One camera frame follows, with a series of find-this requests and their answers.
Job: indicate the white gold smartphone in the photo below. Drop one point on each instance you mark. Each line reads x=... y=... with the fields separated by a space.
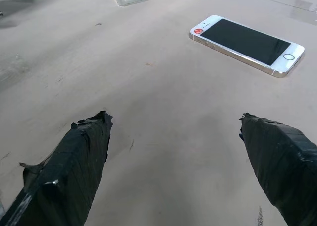
x=247 y=43

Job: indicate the red round sticker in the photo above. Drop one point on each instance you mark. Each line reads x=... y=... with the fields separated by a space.
x=198 y=31

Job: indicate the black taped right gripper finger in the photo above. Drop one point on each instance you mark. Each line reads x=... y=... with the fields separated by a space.
x=67 y=166
x=282 y=161

